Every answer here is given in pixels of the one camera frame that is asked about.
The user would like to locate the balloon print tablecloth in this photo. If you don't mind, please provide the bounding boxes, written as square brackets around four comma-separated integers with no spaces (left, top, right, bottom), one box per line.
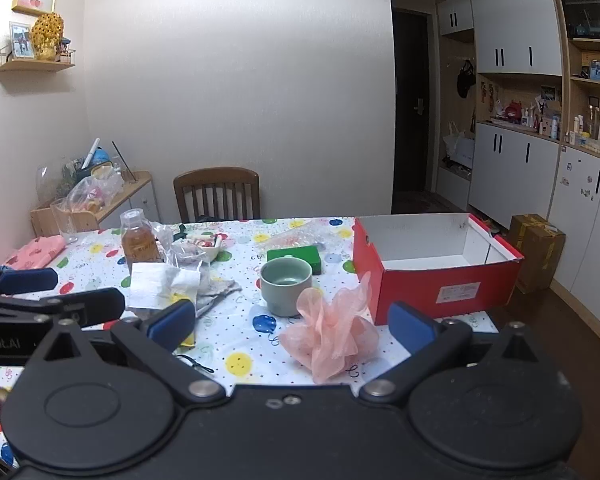
[0,216,501,471]

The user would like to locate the white paper tissue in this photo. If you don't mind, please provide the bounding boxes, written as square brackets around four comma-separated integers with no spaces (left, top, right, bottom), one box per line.
[128,261,202,311]

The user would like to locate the clear drinking glass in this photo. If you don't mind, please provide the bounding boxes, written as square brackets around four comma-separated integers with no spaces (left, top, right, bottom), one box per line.
[50,197,81,245]

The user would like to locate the clear plastic bag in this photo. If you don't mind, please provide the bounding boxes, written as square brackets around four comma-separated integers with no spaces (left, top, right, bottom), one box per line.
[157,230,211,286]

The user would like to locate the clear bag of snacks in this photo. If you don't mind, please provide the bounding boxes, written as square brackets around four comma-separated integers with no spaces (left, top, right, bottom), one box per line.
[66,170,126,216]

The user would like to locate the mint green cup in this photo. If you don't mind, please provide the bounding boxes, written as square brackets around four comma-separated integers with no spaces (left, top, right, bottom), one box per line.
[259,256,313,318]

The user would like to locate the christmas print cloth bag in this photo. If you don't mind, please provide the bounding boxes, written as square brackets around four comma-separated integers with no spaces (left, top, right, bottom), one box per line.
[172,222,226,263]

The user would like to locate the wooden side cabinet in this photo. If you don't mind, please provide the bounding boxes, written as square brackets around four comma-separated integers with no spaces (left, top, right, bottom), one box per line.
[30,170,161,238]

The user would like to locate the white cabinet with stickers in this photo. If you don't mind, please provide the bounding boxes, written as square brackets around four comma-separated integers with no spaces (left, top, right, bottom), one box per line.
[547,145,600,311]

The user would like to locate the black hanging bag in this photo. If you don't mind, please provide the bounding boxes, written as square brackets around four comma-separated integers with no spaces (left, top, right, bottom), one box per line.
[456,59,477,99]

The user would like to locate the tea bottle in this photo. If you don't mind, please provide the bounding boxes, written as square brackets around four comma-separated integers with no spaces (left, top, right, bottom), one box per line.
[120,208,163,271]

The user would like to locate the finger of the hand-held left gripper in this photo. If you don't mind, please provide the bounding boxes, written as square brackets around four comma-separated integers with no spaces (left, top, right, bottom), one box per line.
[0,287,127,331]
[0,267,60,297]

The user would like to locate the white tote bag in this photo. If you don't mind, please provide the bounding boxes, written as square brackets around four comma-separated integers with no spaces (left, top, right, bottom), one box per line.
[442,121,476,168]

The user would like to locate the green rectangular box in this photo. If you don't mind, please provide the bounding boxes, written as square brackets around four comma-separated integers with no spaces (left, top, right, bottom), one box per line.
[266,245,323,276]

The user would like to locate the gold tree ornament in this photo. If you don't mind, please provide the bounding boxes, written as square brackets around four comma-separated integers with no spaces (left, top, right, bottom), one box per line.
[30,12,65,61]

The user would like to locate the small photo frame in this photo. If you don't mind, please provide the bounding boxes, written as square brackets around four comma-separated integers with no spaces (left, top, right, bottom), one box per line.
[9,21,36,59]

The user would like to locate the bubble wrap sheet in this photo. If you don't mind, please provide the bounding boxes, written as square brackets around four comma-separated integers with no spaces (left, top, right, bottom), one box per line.
[267,220,353,252]

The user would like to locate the wooden open shelf unit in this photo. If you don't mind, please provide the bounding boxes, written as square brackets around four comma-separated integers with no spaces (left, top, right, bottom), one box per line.
[552,0,600,158]

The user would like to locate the grey cloth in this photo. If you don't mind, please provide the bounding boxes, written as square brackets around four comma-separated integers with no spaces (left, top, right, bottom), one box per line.
[195,280,242,318]

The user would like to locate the wooden wall shelf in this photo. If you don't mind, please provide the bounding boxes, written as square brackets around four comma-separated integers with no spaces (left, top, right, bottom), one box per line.
[0,45,76,72]

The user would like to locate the wooden chair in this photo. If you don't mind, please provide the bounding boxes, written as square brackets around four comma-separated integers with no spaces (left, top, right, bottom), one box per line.
[173,166,262,222]

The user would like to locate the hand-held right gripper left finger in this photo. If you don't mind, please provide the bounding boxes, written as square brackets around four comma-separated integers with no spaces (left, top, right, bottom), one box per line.
[26,300,228,406]

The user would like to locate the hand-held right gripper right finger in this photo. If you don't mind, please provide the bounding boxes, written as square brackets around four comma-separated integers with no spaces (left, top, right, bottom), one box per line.
[359,301,548,406]

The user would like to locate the red shoe box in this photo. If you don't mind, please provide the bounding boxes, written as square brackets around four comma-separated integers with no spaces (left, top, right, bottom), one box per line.
[352,212,526,326]

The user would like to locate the pink cloth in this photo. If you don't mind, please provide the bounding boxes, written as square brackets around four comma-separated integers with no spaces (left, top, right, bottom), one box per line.
[2,235,67,268]

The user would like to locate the pink mesh bath pouf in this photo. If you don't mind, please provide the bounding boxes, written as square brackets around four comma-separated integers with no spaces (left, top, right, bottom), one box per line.
[278,271,381,385]

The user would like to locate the white wall cabinets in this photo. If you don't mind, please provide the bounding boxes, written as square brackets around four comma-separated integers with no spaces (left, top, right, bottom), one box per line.
[436,0,563,78]

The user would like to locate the plain white low cabinet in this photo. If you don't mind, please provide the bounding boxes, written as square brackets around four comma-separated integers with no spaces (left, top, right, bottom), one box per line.
[467,122,561,231]

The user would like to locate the dark entrance door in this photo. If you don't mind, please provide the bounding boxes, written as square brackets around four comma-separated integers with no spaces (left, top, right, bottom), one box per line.
[391,7,437,213]

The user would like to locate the taped cardboard box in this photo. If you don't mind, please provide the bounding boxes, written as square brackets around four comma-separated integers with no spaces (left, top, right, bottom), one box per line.
[507,213,567,295]

